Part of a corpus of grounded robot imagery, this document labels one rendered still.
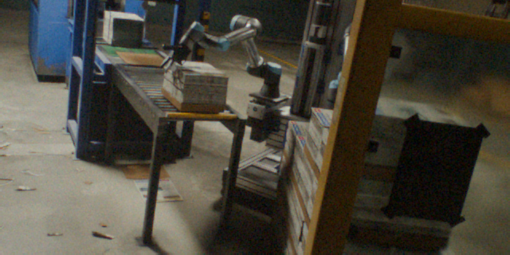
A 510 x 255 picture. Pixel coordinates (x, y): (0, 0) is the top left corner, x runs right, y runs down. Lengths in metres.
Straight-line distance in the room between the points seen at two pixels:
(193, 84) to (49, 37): 3.62
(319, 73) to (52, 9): 3.64
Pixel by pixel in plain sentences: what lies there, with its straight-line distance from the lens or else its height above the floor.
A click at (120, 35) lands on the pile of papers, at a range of 4.98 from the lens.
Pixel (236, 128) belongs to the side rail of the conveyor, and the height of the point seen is 0.73.
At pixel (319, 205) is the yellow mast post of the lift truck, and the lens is 1.45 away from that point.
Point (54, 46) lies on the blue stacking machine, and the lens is 6.53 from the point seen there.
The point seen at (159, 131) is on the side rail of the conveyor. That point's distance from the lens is 3.01.
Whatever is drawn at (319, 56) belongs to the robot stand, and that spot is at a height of 1.17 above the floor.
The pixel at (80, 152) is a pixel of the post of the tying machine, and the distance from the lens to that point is 4.43.
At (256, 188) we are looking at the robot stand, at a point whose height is 0.18.
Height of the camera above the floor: 1.67
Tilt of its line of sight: 15 degrees down
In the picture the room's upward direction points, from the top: 10 degrees clockwise
